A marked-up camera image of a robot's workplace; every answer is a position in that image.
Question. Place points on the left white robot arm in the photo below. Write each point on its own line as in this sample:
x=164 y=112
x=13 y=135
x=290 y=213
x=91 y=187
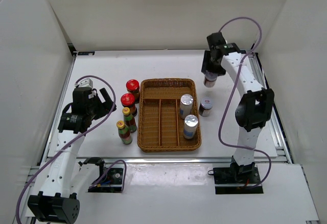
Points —
x=55 y=201

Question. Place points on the red lid sauce jar rear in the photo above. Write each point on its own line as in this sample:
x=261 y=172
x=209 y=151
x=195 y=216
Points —
x=133 y=87

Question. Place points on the yellow cap sauce bottle front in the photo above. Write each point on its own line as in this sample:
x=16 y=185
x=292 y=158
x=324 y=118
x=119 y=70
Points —
x=123 y=132

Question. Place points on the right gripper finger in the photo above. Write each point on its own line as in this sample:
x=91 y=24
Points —
x=219 y=69
x=206 y=63

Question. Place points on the red lid sauce jar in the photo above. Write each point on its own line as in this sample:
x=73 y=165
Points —
x=128 y=100
x=133 y=87

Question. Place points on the wicker divided basket tray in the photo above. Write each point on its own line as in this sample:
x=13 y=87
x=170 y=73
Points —
x=160 y=128

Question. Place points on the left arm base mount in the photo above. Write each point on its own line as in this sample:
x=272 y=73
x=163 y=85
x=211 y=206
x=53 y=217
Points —
x=111 y=179

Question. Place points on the yellow cap sauce bottle rear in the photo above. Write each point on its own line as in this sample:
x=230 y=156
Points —
x=129 y=120

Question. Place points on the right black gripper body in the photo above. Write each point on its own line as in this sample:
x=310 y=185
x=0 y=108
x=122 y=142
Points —
x=214 y=67

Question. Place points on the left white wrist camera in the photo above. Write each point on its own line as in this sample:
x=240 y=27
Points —
x=86 y=82

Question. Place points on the red lid sauce jar front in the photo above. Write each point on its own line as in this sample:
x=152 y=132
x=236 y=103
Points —
x=128 y=100

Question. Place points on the purple lid dark jar front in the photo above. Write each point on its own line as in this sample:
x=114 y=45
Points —
x=205 y=107

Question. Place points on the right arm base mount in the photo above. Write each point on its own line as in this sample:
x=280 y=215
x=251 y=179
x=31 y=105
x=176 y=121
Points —
x=227 y=182

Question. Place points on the silver top white can front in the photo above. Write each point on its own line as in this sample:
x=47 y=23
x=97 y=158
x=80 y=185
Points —
x=190 y=126

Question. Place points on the purple lid dark jar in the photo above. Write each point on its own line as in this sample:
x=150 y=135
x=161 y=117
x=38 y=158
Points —
x=205 y=107
x=210 y=79

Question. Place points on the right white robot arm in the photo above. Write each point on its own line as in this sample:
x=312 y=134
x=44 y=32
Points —
x=255 y=106

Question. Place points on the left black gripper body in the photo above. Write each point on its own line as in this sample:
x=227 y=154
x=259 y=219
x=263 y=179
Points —
x=98 y=109

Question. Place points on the silver white can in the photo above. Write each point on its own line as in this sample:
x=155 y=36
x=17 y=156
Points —
x=186 y=105
x=190 y=126

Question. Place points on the yellow cap sauce bottle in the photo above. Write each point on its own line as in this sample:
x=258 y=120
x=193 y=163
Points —
x=129 y=120
x=123 y=132

